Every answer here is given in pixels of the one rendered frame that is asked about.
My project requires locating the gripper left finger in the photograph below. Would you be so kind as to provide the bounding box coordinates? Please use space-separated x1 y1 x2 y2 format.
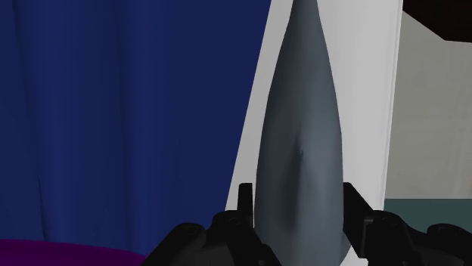
141 182 283 266

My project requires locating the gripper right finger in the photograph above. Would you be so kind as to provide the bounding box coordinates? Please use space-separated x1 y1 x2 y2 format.
343 181 472 266

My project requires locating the grey pointed oval object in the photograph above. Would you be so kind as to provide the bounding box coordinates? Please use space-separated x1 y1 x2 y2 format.
254 0 352 266

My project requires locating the white furniture top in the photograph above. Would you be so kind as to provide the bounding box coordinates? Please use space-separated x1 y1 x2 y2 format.
225 0 404 258

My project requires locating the blue cloth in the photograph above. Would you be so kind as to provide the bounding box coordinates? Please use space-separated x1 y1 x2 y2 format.
0 0 272 256

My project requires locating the purple cloth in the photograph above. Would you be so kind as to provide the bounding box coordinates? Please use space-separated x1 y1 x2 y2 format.
0 238 148 266

